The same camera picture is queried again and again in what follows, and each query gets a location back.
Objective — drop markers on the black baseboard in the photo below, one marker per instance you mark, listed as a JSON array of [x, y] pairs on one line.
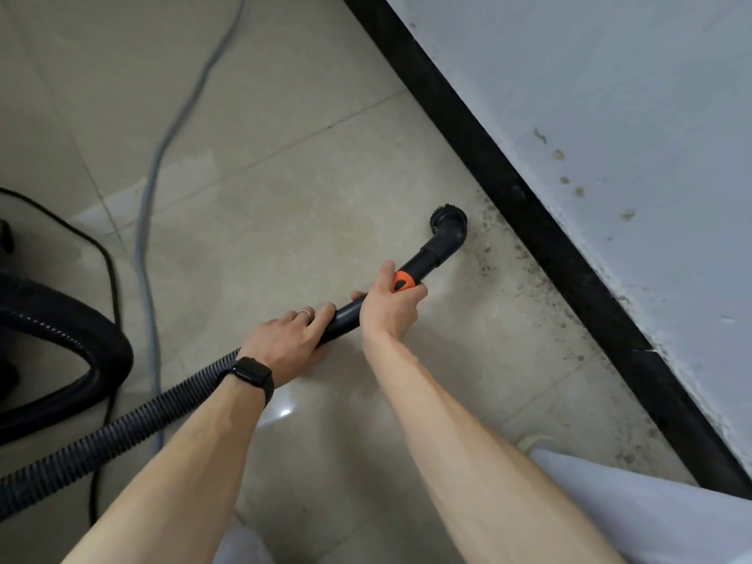
[[529, 229]]

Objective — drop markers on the grey vacuum cleaner orange knobs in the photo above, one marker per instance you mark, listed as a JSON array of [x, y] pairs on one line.
[[6, 299]]

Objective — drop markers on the person's right hand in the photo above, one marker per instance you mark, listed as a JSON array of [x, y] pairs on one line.
[[390, 314]]

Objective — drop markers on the person's right forearm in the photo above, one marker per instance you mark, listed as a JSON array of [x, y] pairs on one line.
[[487, 464]]

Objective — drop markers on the person's left forearm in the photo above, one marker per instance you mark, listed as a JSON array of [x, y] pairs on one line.
[[170, 481]]

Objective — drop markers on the white shoe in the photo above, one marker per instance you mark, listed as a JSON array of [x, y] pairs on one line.
[[531, 443]]

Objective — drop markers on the person's left hand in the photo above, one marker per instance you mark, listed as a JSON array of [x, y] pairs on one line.
[[288, 346]]

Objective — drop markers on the light grey trousers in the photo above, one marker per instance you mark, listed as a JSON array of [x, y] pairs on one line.
[[646, 505]]

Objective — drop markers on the black smartwatch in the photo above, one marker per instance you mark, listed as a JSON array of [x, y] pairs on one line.
[[249, 372]]

